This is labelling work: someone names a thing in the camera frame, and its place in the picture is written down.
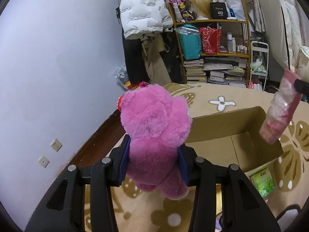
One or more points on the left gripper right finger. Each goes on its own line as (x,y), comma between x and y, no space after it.
(186,160)

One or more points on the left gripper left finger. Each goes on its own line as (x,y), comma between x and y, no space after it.
(120,157)

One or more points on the pink plush bear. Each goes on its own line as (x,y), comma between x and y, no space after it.
(158,124)

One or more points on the open cardboard box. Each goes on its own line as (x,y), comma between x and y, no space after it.
(233,138)

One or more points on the green tissue pack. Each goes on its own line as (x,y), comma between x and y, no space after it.
(263,182)

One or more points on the plastic bag of toys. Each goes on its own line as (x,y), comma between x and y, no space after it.
(122,78)

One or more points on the stack of books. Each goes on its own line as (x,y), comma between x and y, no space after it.
(217,70)

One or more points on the wooden bookshelf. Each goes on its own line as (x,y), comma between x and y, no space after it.
(235,32)

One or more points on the beige hanging coat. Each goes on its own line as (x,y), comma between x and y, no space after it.
(153,62)

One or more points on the red patterned bag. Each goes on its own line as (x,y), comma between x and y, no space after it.
(211,39)

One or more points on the teal bag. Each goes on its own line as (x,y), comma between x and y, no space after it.
(190,40)

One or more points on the white metal trolley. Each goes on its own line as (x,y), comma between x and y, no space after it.
(259,65)

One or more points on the white puffer jacket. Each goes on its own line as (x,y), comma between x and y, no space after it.
(144,18)

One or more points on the black box marked 40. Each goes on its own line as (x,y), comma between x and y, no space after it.
(218,10)

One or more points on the blonde wig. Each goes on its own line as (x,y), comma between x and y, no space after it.
(201,9)

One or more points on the upper wall socket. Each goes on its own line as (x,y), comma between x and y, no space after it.
(56,145)

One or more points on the wall socket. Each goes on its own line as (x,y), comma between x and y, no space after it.
(56,145)
(43,161)

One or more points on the lower wall socket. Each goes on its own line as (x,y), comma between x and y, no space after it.
(43,161)

